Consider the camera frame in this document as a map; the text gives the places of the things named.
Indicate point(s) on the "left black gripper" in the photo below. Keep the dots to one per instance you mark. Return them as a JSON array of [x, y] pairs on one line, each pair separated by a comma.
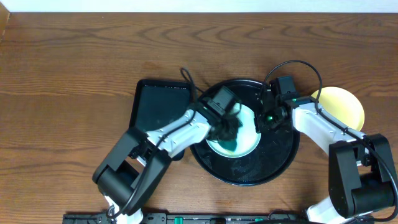
[[229, 130]]

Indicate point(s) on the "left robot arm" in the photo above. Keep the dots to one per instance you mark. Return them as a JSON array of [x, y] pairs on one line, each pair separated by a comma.
[[130, 173]]

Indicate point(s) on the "black rectangular tray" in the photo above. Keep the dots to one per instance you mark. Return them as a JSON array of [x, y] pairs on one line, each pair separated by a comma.
[[158, 103]]

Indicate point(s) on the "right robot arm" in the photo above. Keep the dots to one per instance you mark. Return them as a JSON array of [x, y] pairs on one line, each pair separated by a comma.
[[361, 176]]

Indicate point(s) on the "green scouring sponge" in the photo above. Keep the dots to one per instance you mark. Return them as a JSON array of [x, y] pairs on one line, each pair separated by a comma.
[[229, 146]]

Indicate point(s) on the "yellow plate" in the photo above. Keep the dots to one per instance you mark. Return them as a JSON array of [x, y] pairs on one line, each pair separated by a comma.
[[343, 105]]

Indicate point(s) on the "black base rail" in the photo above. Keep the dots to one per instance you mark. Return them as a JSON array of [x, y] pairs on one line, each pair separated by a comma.
[[163, 218]]

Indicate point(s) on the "light blue plate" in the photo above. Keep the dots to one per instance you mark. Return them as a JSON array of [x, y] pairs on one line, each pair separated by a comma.
[[247, 138]]

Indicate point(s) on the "black round tray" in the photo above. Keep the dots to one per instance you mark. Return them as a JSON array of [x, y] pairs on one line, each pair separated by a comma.
[[274, 153]]

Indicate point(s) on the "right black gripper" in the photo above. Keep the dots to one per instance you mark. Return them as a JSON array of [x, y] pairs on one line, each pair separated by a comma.
[[260, 126]]

